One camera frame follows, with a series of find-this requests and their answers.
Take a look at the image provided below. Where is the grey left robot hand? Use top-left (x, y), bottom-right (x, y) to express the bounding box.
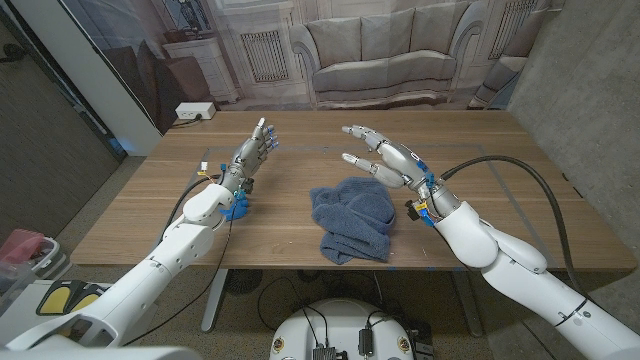
top-left (218, 117), bottom-right (280, 194)

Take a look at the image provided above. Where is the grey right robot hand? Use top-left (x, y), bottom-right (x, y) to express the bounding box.
top-left (341, 124), bottom-right (462, 225)

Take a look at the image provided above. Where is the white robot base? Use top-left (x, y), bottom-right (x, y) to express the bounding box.
top-left (269, 298), bottom-right (416, 360)

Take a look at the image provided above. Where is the blue crumpled towel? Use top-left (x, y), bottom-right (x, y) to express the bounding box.
top-left (309, 176), bottom-right (397, 266)

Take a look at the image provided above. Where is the blue plastic toy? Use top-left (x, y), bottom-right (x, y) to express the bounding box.
top-left (219, 192), bottom-right (250, 222)

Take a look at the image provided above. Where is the white power strip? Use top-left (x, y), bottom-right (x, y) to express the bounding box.
top-left (174, 101), bottom-right (217, 121)

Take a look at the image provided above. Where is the printed sofa backdrop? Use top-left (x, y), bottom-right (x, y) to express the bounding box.
top-left (59, 0), bottom-right (566, 134)

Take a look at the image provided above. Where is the black round floor fan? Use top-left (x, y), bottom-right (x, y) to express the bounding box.
top-left (224, 268), bottom-right (264, 297)

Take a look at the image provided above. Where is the grey table leg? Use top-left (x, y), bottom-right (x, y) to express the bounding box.
top-left (201, 268), bottom-right (229, 334)
top-left (452, 269), bottom-right (485, 338)

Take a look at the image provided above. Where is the black adapter on base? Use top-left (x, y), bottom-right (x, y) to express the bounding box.
top-left (357, 327), bottom-right (375, 359)

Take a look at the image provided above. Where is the clear plastic bin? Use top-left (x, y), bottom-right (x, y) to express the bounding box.
top-left (27, 237), bottom-right (71, 280)

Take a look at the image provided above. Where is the yellow and black pad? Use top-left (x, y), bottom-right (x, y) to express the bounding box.
top-left (35, 279), bottom-right (107, 316)

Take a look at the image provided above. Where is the pink item in bin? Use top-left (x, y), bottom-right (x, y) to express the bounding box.
top-left (0, 228), bottom-right (46, 264)

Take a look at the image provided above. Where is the white robot torso edge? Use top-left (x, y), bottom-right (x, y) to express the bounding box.
top-left (0, 346), bottom-right (202, 360)

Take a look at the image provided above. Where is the black power strip cord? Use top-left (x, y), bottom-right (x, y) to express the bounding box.
top-left (169, 113), bottom-right (204, 129)

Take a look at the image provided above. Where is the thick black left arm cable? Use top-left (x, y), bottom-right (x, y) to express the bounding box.
top-left (162, 174), bottom-right (224, 246)

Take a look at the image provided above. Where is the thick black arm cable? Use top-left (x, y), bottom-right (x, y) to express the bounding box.
top-left (439, 154), bottom-right (594, 301)
top-left (162, 174), bottom-right (224, 246)

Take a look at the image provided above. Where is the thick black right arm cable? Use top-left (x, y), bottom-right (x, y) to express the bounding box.
top-left (439, 154), bottom-right (594, 301)

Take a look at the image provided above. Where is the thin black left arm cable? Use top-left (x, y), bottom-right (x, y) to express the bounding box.
top-left (122, 214), bottom-right (235, 347)

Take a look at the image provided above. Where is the white wall panel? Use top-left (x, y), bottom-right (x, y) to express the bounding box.
top-left (9, 0), bottom-right (164, 157)

